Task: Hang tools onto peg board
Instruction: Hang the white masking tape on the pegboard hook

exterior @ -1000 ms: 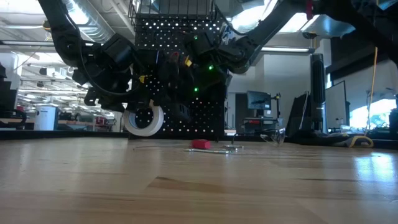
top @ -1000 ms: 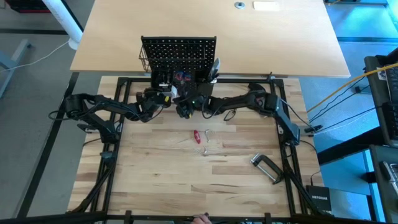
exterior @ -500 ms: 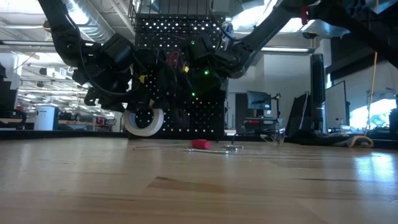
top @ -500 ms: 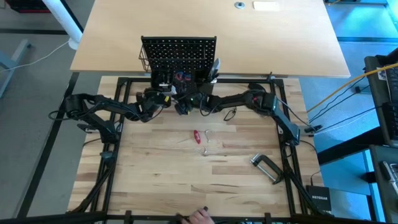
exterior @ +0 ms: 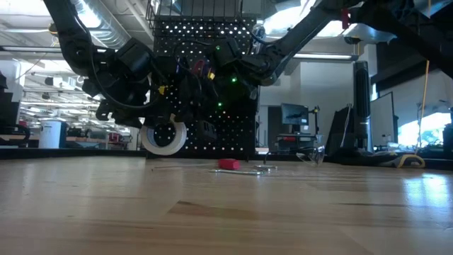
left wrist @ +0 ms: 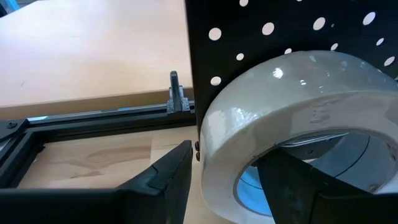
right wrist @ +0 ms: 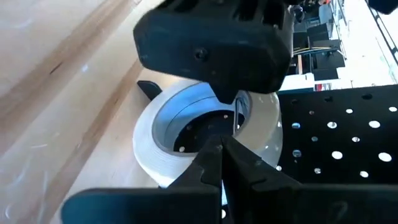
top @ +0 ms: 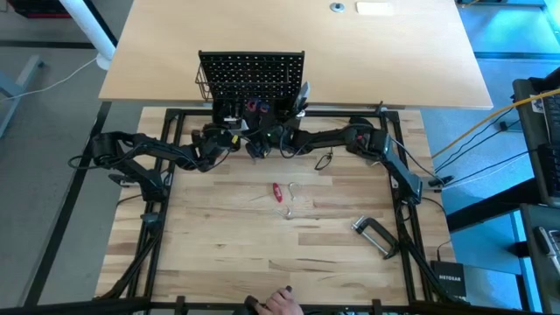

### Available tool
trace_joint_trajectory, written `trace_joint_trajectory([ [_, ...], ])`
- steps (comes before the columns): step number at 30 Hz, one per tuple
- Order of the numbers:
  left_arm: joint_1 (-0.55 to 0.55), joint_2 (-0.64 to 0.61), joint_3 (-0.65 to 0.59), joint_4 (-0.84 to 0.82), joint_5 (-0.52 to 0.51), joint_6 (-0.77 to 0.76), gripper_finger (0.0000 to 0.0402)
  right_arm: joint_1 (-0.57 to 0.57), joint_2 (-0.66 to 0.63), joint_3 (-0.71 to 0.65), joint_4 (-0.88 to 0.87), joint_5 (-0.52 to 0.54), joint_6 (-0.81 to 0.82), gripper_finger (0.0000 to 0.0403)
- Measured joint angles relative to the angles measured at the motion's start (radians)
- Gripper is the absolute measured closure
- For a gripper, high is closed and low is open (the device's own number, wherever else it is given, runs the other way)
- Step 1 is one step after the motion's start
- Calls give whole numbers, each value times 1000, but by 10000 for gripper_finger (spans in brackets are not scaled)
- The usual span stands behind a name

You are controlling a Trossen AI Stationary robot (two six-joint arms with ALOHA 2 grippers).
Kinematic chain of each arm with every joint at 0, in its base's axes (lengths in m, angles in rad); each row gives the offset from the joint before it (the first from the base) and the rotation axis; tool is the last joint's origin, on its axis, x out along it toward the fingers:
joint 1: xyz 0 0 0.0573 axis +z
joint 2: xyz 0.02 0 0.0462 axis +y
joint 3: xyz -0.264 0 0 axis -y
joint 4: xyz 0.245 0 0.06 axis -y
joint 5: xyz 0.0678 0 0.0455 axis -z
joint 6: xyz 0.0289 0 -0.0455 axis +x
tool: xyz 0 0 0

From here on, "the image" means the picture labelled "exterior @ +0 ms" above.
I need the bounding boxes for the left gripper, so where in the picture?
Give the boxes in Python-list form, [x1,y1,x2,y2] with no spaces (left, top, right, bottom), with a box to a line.
[95,69,187,129]

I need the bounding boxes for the black wire basket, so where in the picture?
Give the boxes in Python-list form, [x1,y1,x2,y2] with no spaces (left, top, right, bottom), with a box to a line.
[144,0,256,30]

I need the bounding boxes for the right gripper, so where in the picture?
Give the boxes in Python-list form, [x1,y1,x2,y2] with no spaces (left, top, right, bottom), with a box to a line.
[182,69,258,143]

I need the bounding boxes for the white air purifier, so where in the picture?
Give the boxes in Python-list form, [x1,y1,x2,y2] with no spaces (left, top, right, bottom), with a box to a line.
[38,120,68,149]

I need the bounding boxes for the black hose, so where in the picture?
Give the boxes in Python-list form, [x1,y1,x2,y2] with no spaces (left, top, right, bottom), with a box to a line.
[0,123,32,146]

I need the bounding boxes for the white masking tape roll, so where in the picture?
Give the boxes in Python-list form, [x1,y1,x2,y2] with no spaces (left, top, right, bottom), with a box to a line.
[139,113,188,157]

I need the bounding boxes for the clear safety glasses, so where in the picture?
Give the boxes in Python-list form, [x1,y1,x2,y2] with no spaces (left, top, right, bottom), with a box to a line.
[295,144,326,166]

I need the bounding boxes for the red-handled screwdriver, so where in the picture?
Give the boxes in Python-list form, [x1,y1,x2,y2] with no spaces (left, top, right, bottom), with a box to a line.
[151,158,241,171]

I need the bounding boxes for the yellow cable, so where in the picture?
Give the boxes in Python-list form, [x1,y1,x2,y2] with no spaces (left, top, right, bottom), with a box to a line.
[417,0,432,152]

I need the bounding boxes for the ceiling light strip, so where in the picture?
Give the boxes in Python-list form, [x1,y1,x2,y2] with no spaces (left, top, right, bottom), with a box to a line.
[0,45,63,53]
[292,52,355,61]

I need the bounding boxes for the large grey monitor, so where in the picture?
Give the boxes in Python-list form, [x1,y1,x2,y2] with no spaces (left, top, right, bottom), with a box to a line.
[369,91,399,148]

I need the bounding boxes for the black monitor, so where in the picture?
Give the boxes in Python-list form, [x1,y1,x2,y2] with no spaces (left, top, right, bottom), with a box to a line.
[0,70,21,127]

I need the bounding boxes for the computer monitor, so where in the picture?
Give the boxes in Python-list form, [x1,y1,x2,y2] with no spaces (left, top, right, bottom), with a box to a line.
[280,103,310,127]

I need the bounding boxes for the black metal pegboard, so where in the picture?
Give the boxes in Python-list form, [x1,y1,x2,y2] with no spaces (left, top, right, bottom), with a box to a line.
[144,16,260,159]

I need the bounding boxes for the black tower fan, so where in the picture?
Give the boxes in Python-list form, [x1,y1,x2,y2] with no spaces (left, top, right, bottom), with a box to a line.
[352,60,372,152]

